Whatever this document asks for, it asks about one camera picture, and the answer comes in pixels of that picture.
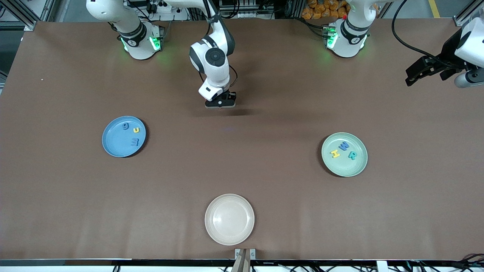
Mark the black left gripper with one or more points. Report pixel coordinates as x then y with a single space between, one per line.
449 49

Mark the yellow foam letter H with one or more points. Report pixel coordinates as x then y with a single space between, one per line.
335 153

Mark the small metal bracket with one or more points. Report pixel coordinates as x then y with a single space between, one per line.
252 254

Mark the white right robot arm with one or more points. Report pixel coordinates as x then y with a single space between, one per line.
213 56

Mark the white power strip with plugs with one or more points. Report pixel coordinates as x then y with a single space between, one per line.
164 7

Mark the blue foam letter m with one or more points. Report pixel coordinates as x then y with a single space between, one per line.
134 142

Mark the blue foam letter W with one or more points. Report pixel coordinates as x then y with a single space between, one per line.
343 146

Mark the teal foam letter R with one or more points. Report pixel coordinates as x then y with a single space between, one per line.
352 155

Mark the aluminium frame profile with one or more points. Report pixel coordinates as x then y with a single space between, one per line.
460 20
28 23

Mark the pile of orange bags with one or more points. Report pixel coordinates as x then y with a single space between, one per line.
325 11

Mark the blue plate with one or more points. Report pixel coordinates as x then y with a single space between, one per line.
115 141

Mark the beige plate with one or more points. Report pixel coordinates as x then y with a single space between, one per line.
229 219

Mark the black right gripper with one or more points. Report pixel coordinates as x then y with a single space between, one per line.
233 97

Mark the green plate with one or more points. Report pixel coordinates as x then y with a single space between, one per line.
344 168

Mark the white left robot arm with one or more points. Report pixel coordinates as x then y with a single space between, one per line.
349 37

